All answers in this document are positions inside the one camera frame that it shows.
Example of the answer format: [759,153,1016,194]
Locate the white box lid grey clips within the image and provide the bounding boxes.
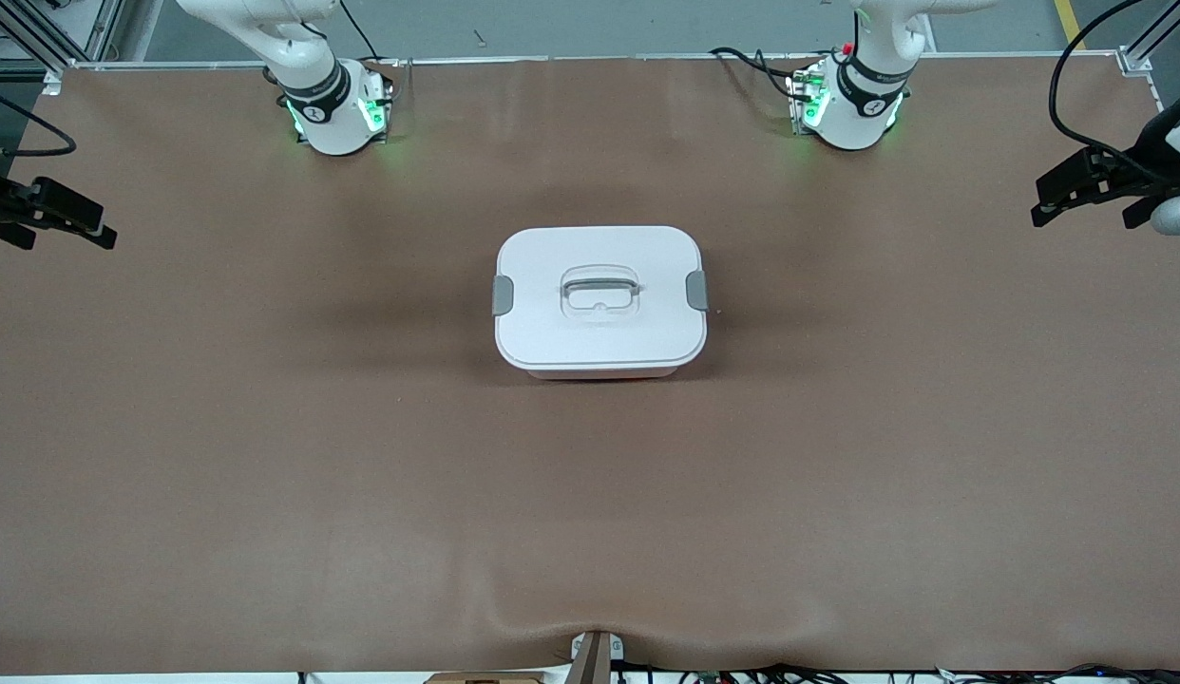
[493,225,710,370]

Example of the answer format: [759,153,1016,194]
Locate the pink plastic box base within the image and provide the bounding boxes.
[523,364,686,382]

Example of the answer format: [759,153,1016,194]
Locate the brown table mat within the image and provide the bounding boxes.
[0,55,1180,677]

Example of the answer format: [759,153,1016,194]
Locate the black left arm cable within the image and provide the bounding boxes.
[1048,0,1161,177]

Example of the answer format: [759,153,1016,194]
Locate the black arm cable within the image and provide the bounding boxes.
[1048,0,1161,177]
[0,87,78,161]

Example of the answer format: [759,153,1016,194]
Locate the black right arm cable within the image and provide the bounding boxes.
[0,87,78,161]

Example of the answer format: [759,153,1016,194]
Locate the aluminium frame corner post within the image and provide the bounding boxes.
[1117,0,1180,77]

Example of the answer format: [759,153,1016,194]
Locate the silver table edge rail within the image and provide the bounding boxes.
[44,52,1132,73]

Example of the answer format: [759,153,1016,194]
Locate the aluminium frame with black struts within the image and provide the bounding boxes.
[0,0,125,96]

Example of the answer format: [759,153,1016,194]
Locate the thin black base cable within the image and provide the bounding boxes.
[338,0,389,64]

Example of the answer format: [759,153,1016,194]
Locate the black base power cables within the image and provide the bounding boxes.
[709,46,809,101]

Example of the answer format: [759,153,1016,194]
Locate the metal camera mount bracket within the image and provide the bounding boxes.
[569,630,625,684]

